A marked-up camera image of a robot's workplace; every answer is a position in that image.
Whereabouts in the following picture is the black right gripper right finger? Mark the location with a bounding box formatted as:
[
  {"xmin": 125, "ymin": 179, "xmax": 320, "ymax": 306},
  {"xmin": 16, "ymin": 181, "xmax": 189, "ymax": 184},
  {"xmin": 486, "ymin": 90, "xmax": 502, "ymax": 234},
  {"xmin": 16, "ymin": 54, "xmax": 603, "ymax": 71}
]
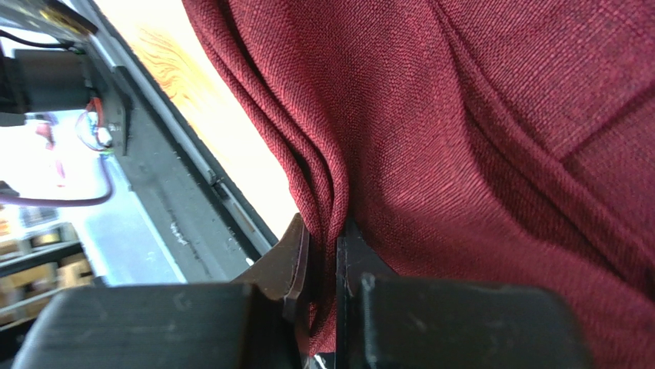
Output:
[{"xmin": 335, "ymin": 221, "xmax": 593, "ymax": 368}]

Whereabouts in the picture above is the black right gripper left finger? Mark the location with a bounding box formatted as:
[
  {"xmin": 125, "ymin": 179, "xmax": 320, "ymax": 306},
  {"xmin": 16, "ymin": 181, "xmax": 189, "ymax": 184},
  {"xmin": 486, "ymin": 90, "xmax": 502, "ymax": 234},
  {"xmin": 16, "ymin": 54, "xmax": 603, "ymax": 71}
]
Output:
[{"xmin": 12, "ymin": 215, "xmax": 311, "ymax": 368}]

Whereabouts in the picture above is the dark red cloth napkin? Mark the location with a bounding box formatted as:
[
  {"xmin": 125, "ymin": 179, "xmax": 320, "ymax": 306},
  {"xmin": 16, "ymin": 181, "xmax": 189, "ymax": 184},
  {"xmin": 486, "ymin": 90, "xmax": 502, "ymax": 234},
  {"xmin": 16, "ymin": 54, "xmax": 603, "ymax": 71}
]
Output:
[{"xmin": 183, "ymin": 1, "xmax": 654, "ymax": 368}]

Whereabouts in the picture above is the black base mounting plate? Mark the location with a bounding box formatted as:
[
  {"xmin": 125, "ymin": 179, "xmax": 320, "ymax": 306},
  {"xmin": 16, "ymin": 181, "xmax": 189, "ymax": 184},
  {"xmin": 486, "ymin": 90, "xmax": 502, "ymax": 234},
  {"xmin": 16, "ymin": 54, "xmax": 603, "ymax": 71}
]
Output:
[{"xmin": 72, "ymin": 1, "xmax": 278, "ymax": 285}]

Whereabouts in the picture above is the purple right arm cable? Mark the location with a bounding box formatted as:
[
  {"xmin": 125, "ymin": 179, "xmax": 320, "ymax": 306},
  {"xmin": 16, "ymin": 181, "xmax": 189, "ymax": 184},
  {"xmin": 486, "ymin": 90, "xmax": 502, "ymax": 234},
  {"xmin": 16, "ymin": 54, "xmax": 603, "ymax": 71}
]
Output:
[{"xmin": 0, "ymin": 153, "xmax": 115, "ymax": 208}]

